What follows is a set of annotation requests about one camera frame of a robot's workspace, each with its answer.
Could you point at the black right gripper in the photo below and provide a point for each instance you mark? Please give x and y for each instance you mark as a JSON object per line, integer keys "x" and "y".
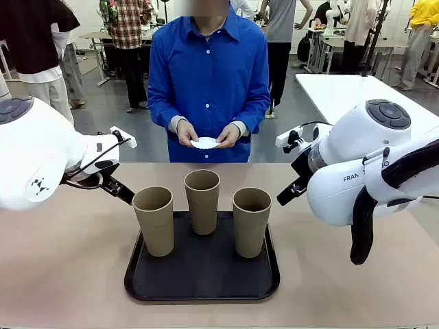
{"x": 302, "y": 164}

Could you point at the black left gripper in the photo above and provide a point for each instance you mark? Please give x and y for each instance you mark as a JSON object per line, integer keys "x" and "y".
{"x": 107, "y": 180}

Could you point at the tall brown paper cup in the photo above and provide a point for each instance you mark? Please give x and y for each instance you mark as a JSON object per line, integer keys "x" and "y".
{"x": 250, "y": 229}
{"x": 202, "y": 209}
{"x": 154, "y": 226}

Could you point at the white scalloped coaster stack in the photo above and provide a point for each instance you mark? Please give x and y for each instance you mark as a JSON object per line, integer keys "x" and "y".
{"x": 205, "y": 143}

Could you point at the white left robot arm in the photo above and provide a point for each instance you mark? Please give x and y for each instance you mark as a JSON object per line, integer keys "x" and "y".
{"x": 34, "y": 154}

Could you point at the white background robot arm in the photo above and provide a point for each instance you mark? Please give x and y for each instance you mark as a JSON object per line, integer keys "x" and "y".
{"x": 331, "y": 17}

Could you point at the person's right forearm blue sleeve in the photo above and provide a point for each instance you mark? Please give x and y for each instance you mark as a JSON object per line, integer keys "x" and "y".
{"x": 161, "y": 114}

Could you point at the person's left forearm blue sleeve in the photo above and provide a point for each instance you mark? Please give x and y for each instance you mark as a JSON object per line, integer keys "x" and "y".
{"x": 255, "y": 116}

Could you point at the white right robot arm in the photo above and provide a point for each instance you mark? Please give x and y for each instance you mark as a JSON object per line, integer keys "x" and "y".
{"x": 360, "y": 147}

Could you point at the person's left hand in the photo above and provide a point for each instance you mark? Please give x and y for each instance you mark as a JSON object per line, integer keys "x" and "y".
{"x": 231, "y": 135}

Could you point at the person's right hand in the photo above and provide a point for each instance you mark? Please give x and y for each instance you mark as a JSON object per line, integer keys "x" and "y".
{"x": 187, "y": 135}

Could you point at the black plastic tray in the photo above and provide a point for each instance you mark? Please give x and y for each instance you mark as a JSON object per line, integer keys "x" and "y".
{"x": 202, "y": 274}

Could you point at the white folding table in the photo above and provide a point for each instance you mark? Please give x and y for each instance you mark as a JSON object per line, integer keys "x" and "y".
{"x": 343, "y": 92}

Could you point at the person in grey trousers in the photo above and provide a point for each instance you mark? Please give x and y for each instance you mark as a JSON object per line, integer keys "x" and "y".
{"x": 73, "y": 75}

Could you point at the person in blue shirt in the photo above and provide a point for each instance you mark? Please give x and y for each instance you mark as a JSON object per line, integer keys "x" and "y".
{"x": 209, "y": 79}

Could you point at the thin black rod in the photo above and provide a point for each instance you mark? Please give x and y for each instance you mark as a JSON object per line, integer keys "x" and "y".
{"x": 431, "y": 197}

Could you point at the black hanging bag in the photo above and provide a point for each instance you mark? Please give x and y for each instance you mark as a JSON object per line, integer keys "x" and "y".
{"x": 303, "y": 48}

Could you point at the grey background work table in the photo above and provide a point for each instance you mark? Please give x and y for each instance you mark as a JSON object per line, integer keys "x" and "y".
{"x": 96, "y": 36}

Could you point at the white ribbed cylinder appliance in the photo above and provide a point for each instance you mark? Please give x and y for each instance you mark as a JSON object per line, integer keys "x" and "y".
{"x": 2, "y": 85}

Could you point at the person in plaid shirt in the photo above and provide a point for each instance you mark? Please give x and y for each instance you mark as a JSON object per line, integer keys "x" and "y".
{"x": 128, "y": 24}

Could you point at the person in grey t-shirt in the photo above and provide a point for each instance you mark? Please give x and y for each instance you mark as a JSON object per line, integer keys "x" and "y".
{"x": 281, "y": 20}

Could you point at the grey background desk row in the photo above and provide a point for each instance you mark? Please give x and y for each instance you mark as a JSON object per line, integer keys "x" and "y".
{"x": 387, "y": 44}

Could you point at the person in beige clothes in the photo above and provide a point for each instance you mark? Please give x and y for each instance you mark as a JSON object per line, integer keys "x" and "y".
{"x": 356, "y": 27}

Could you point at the black tripod pole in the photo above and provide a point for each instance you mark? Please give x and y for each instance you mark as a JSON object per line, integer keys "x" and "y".
{"x": 375, "y": 34}

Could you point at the person in black top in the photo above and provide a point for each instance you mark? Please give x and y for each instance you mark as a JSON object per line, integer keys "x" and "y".
{"x": 31, "y": 34}

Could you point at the seated person in black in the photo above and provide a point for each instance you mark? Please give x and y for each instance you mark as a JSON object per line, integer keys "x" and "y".
{"x": 324, "y": 12}

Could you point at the person in yellow top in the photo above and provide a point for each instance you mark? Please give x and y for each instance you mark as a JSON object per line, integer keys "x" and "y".
{"x": 423, "y": 13}

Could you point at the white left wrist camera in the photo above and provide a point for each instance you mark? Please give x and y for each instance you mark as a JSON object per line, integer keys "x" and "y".
{"x": 123, "y": 137}

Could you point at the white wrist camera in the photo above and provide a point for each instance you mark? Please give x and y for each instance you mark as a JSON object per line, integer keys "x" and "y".
{"x": 123, "y": 137}
{"x": 288, "y": 135}

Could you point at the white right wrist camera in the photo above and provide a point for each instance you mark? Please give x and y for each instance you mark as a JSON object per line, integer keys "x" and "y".
{"x": 288, "y": 135}

